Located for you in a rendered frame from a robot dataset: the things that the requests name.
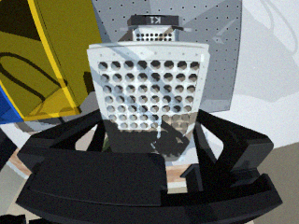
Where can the blue open bin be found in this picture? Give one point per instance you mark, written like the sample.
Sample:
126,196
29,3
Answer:
8,113

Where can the yellow bin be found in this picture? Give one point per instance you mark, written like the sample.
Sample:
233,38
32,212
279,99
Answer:
66,29

